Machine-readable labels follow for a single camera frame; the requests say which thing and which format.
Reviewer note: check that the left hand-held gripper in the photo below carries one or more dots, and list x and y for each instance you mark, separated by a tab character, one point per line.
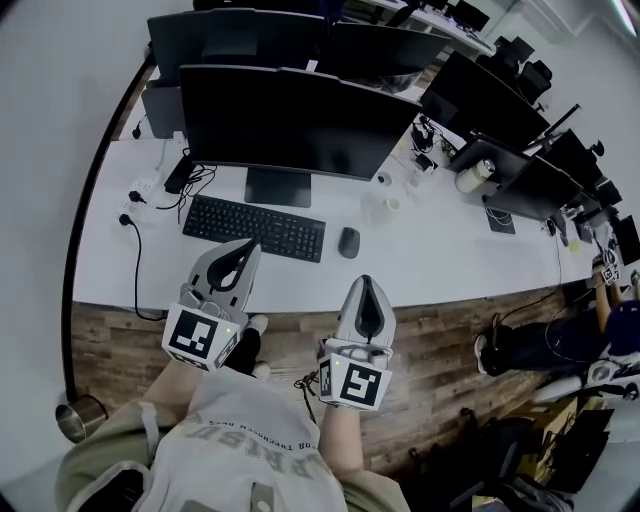
192	335

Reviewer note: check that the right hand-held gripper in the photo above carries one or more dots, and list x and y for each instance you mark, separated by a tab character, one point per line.
357	382

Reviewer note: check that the black keyboard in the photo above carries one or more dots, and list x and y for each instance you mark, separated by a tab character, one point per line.
252	227

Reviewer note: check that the dark grey mouse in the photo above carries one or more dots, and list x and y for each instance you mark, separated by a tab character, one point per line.
349	242

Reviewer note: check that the person's left forearm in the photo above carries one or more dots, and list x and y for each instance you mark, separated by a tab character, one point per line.
172	390

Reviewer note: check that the person's right forearm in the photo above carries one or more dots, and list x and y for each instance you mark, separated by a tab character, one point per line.
340	440

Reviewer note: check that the person's white shoe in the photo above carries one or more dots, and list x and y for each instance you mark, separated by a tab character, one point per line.
259	322
261	370

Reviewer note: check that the person's black trouser legs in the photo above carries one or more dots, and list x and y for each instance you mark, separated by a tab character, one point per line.
245	350

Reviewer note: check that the black power adapter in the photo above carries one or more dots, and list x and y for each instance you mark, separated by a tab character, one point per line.
177	175

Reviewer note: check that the clear plastic cup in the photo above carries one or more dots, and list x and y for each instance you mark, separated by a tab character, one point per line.
374	210

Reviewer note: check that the white power strip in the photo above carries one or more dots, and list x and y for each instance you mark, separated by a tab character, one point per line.
140	192

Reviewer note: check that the white cup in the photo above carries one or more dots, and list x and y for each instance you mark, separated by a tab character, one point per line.
391	203

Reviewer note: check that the small round white gadget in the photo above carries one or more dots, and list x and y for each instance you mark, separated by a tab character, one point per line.
384	178

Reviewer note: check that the large black monitor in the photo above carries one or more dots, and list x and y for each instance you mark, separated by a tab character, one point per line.
295	122

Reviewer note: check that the white can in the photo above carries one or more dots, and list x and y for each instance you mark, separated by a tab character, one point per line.
472	176

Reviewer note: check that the person's grey printed shirt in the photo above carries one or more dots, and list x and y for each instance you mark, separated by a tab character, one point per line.
240	450

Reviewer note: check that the black bag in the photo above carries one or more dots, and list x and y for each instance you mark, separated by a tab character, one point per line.
525	450

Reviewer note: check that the metal waste bin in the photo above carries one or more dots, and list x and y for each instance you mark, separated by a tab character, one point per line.
80	417

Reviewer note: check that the cardboard box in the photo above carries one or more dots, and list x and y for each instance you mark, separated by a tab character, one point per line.
562	425

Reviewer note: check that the person's olive jacket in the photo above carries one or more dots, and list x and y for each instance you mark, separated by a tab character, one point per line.
100	460

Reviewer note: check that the black office chair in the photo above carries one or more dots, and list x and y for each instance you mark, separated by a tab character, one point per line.
530	70

